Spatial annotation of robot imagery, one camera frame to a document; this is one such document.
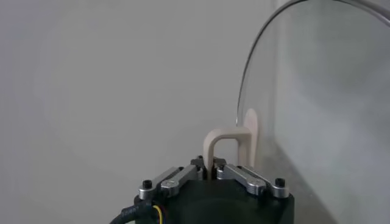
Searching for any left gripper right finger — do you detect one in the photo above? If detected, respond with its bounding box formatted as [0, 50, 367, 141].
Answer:
[213, 157, 290, 198]

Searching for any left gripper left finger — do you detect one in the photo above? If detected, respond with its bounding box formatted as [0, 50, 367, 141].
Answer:
[138, 155, 208, 200]

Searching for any round glass pot lid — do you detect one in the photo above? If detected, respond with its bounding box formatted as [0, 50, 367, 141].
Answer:
[202, 0, 390, 224]

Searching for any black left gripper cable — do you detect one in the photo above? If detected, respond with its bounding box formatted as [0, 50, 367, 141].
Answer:
[109, 203, 167, 224]

